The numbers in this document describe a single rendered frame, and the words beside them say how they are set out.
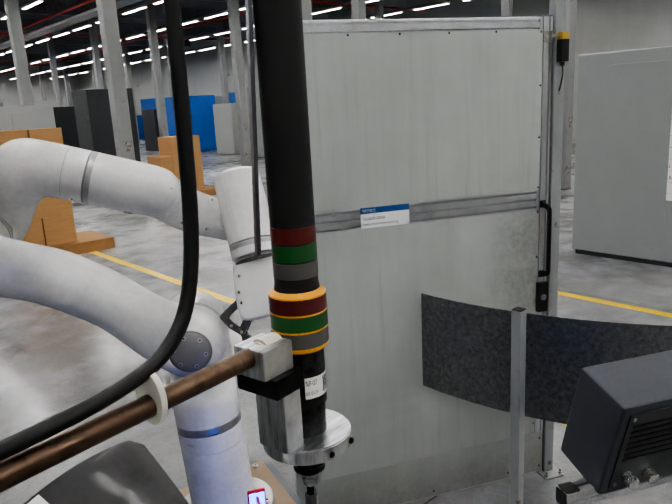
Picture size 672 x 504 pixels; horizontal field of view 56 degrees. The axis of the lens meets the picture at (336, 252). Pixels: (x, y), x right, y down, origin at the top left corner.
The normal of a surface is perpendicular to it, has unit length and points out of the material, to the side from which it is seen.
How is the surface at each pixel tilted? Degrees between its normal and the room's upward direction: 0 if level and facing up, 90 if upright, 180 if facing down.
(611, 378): 15
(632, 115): 90
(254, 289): 72
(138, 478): 36
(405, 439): 90
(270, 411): 90
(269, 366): 90
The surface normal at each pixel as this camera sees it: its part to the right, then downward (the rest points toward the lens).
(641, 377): 0.03, -0.88
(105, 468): 0.50, -0.78
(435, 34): 0.30, 0.21
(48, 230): 0.66, 0.14
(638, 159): -0.74, 0.19
